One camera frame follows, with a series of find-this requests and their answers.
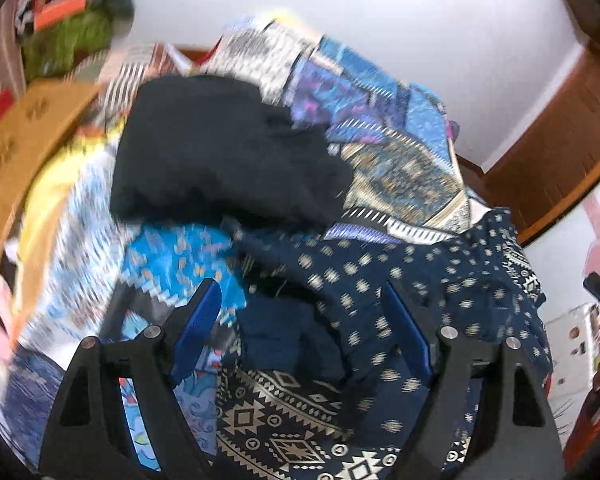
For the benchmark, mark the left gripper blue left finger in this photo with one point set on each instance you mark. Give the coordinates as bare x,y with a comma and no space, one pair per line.
188,329

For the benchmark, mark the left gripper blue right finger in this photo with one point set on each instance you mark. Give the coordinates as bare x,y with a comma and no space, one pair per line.
413,329

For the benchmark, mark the navy patterned hooded garment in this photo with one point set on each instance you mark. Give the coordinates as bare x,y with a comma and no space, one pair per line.
322,388

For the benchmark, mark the white sliding wardrobe door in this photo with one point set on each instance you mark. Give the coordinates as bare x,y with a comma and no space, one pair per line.
565,254

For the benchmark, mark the blue patchwork quilt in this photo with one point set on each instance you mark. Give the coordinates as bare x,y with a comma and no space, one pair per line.
405,184

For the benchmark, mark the brown wooden wardrobe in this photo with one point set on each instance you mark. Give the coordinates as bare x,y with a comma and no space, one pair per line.
556,161

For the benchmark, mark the black folded garment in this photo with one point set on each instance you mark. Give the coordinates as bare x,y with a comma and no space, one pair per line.
200,149

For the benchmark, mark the wooden folding lap desk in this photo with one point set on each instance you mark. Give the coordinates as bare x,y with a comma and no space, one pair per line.
31,131

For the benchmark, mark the orange box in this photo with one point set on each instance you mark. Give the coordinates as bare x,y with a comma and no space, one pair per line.
55,11

